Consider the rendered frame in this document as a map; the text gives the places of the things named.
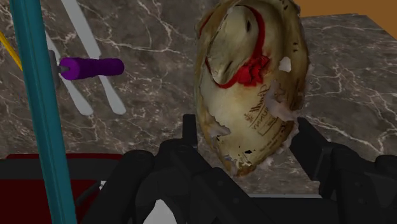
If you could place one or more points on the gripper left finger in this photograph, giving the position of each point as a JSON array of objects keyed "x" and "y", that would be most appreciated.
[{"x": 173, "y": 183}]

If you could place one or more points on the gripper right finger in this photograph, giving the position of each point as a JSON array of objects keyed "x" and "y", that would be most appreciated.
[{"x": 350, "y": 183}]

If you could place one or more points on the dark red black block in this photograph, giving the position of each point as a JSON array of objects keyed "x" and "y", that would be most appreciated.
[{"x": 21, "y": 198}]

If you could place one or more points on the teal pole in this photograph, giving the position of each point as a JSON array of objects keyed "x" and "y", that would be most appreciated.
[{"x": 40, "y": 102}]

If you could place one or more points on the yellow rod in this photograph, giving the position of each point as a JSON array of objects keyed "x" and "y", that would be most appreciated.
[{"x": 11, "y": 51}]

